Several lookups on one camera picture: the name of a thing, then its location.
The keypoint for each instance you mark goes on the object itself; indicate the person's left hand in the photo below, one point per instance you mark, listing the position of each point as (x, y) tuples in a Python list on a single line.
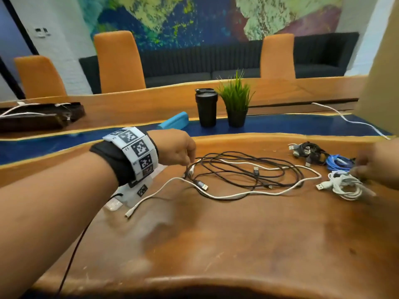
[(170, 146)]

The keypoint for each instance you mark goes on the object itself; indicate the person's right hand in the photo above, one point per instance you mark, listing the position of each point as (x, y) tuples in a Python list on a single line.
[(382, 165)]

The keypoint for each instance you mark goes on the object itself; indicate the person's right fingers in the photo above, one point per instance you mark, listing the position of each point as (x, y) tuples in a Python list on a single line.
[(358, 169)]

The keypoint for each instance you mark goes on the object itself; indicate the person's left fingers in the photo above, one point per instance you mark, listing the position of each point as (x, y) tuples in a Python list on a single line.
[(189, 151)]

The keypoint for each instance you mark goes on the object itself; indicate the person's left forearm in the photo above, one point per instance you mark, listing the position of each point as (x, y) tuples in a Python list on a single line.
[(46, 214)]

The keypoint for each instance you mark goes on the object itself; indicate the blue case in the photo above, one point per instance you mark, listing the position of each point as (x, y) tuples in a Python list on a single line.
[(174, 121)]

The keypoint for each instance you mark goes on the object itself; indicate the black lidded cup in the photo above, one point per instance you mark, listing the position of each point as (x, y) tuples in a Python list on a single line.
[(206, 107)]

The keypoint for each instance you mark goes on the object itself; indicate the black wristband with marker tiles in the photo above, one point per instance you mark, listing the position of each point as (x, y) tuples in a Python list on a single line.
[(137, 149)]

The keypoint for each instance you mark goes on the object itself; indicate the green potted plant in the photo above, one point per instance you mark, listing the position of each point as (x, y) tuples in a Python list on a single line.
[(236, 101)]

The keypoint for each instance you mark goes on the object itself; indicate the tan chair back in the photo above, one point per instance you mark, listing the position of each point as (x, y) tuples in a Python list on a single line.
[(382, 74)]

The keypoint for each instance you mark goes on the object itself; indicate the orange chair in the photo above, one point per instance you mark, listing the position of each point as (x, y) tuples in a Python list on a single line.
[(39, 76), (118, 62), (277, 56)]

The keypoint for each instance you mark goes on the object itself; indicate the black sofa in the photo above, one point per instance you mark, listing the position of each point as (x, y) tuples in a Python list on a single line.
[(321, 56)]

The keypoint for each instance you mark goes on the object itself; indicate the dark brown bag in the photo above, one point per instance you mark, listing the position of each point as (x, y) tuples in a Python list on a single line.
[(37, 119)]

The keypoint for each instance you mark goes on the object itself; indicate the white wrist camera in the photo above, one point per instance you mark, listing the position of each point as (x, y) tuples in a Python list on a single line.
[(134, 194)]

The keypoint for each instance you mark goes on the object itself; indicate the colourful wall mural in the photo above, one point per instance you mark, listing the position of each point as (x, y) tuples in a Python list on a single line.
[(202, 18)]

